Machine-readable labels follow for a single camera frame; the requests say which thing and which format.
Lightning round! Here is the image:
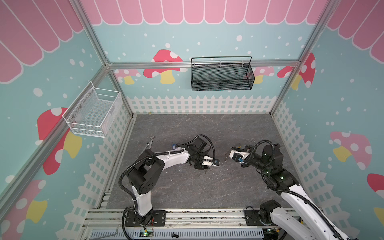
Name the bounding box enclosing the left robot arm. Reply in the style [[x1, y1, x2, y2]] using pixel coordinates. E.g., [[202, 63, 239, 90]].
[[118, 135, 220, 227]]

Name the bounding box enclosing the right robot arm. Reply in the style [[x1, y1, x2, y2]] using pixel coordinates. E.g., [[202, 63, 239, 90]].
[[230, 140, 350, 240]]

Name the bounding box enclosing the silver combination wrench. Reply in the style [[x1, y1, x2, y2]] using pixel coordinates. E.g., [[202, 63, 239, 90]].
[[144, 136, 155, 150]]

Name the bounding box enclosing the white vented cable duct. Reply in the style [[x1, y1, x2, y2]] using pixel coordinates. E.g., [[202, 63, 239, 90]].
[[89, 229, 265, 240]]

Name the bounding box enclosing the black mesh wall basket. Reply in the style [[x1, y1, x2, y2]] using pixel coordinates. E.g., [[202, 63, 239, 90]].
[[191, 56, 255, 92]]

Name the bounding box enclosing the white wire wall basket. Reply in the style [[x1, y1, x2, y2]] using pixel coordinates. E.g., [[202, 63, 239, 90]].
[[63, 82, 123, 138]]

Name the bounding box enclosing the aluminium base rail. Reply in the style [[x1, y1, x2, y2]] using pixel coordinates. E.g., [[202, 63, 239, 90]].
[[82, 208, 328, 229]]

